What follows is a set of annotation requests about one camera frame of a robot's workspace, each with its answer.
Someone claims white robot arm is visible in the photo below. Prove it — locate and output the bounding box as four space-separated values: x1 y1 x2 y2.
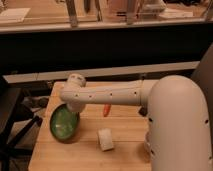
60 74 213 171

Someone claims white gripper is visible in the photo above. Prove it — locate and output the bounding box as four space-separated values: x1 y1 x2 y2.
66 73 86 113

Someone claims black chair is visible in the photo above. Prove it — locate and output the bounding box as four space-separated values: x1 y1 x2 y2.
0 75 42 171

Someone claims orange carrot toy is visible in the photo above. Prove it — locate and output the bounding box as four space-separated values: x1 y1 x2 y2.
103 104 111 117

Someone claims green ceramic bowl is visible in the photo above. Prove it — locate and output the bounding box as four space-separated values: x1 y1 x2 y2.
49 104 80 143

